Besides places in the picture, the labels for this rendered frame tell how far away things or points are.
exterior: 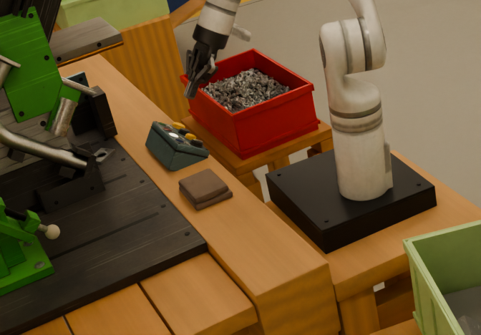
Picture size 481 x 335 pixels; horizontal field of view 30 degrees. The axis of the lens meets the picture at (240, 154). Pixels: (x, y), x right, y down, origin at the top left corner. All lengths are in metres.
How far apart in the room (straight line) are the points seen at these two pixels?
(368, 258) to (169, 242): 0.36
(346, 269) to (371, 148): 0.22
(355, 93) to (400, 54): 2.88
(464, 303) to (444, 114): 2.40
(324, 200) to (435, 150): 1.93
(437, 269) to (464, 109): 2.41
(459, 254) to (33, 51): 0.93
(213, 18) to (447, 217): 0.65
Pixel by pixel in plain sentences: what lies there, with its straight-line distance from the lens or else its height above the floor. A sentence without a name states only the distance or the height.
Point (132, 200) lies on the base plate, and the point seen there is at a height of 0.90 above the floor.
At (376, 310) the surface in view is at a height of 0.75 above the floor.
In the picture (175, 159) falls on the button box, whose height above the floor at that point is 0.93.
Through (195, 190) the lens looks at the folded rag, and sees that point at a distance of 1.72.
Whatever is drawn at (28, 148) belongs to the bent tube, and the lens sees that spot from 1.84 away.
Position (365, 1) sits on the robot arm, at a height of 1.25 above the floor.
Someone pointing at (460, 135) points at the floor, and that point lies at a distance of 3.65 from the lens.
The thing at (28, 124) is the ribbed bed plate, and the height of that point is 1.05.
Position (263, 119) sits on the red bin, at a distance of 2.04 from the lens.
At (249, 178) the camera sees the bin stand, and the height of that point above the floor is 0.76.
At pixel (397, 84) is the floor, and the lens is 4.12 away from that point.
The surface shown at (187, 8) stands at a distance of 4.80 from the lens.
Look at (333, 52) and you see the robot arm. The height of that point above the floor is 1.20.
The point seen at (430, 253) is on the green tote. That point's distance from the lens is 1.44.
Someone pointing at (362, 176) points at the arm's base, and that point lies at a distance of 1.61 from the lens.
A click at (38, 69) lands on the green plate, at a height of 1.16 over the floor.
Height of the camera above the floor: 1.78
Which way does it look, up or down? 28 degrees down
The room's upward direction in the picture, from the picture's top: 13 degrees counter-clockwise
